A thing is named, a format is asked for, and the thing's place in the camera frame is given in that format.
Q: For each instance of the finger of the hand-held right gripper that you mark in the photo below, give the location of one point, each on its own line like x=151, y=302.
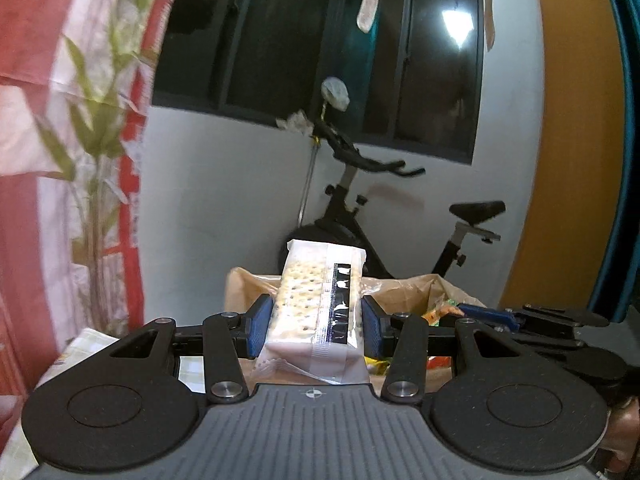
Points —
x=482, y=314
x=565, y=316

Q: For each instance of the metal pole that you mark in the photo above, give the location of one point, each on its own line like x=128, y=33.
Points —
x=307, y=185

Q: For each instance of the black exercise bike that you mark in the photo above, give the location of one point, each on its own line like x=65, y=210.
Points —
x=345, y=230

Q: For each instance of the checkered tablecloth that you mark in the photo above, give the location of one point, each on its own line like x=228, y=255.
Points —
x=90, y=345

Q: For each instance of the cardboard box with plastic liner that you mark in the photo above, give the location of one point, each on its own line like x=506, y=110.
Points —
x=240, y=285

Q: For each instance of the white crumpled bag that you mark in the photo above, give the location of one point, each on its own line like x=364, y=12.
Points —
x=296, y=122

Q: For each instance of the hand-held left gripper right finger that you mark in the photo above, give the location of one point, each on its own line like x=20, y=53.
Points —
x=372, y=325

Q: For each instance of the dark window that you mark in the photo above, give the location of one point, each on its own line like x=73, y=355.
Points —
x=275, y=35

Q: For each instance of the teal blue panel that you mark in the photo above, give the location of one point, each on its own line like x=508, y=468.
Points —
x=627, y=135

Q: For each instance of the person's right hand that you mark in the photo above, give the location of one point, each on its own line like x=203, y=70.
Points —
x=625, y=425

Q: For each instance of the pink printed wall cloth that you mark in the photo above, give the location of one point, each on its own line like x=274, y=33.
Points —
x=50, y=135

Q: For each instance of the clear plastic bag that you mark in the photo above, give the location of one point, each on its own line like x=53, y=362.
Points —
x=334, y=92

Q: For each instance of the brown wooden door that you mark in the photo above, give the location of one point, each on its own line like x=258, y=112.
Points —
x=565, y=135

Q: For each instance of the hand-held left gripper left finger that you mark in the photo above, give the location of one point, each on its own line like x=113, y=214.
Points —
x=260, y=325

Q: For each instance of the white cracker packet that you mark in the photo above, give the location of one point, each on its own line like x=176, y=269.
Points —
x=310, y=310

